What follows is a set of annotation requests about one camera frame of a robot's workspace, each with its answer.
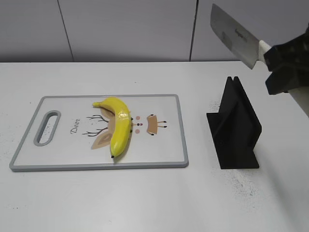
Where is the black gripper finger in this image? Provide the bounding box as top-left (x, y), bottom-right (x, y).
top-left (266, 65), bottom-right (309, 95)
top-left (264, 27), bottom-right (309, 72)

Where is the white handled cleaver knife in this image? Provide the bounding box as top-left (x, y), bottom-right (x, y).
top-left (210, 3), bottom-right (271, 69)

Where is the yellow plastic banana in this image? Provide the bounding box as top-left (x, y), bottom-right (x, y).
top-left (92, 97), bottom-right (131, 158)

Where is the black knife stand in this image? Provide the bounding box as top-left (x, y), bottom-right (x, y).
top-left (206, 76), bottom-right (262, 169)

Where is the white grey deer cutting board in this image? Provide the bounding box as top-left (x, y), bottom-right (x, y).
top-left (9, 94), bottom-right (189, 172)

